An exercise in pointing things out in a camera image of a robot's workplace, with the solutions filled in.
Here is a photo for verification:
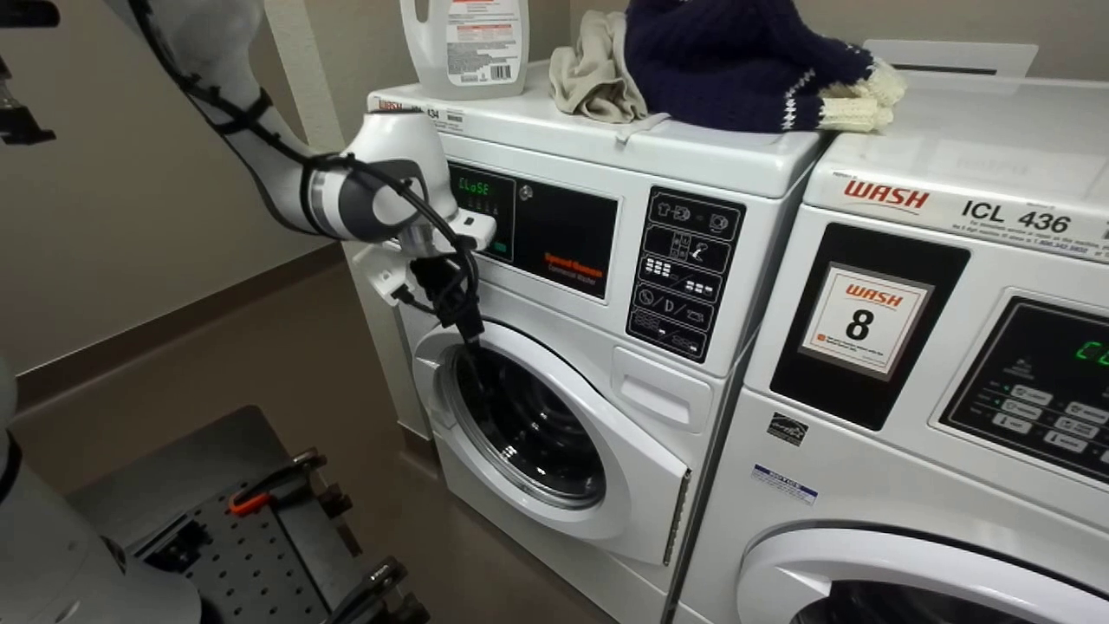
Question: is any beige folded towel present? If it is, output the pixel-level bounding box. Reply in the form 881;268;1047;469
547;10;649;124

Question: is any white middle washing machine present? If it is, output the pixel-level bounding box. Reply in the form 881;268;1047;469
367;70;825;624

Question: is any translucent detergent bottle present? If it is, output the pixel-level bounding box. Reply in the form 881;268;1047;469
397;0;529;101

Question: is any white round washer door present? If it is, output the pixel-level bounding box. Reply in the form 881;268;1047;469
411;322;688;563

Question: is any white washing machine eight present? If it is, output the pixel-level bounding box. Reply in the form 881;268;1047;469
672;77;1109;624

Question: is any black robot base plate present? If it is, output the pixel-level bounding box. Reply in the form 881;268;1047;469
72;404;431;624

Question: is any red handled clamp tool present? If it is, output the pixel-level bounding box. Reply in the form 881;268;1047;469
226;450;325;516

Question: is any navy blue knitted garment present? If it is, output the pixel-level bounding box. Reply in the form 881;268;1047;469
623;0;877;132

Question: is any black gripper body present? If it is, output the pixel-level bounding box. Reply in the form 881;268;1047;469
408;253;480;329

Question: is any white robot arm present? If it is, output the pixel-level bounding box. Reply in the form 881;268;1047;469
109;0;497;347

